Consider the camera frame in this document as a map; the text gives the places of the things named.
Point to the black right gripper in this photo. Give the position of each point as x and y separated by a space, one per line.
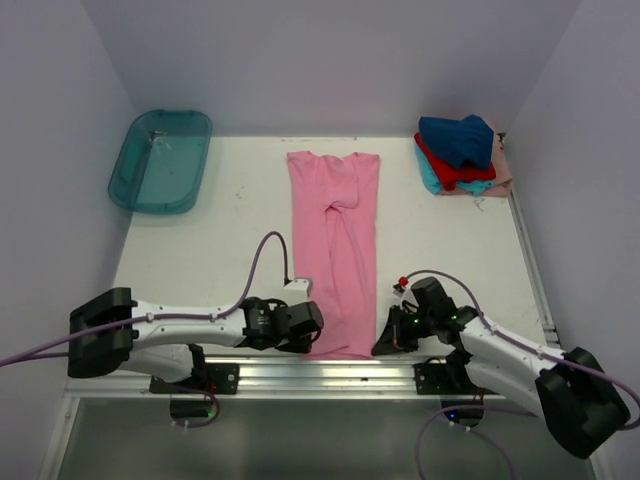
394 340

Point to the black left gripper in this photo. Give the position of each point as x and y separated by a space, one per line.
301 344

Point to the pink t-shirt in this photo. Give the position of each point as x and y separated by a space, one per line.
334 202

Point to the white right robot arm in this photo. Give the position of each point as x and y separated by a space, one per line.
569 391

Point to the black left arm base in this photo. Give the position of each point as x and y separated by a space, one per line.
214 378

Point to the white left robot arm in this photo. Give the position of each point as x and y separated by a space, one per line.
115 332

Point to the light blue folded t-shirt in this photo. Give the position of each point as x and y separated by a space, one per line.
434 186

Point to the red folded t-shirt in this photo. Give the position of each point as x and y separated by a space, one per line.
448 174

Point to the beige folded t-shirt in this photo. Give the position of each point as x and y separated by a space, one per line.
502 185

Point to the dark blue folded t-shirt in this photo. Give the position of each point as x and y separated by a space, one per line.
465 142

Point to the teal plastic bin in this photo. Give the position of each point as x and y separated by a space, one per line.
161 162

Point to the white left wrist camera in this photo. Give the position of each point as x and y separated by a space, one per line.
296 291

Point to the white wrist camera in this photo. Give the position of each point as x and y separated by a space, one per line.
296 291
401 286

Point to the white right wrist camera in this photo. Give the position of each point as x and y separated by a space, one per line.
401 286

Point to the aluminium mounting rail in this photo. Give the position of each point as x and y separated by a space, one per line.
292 378

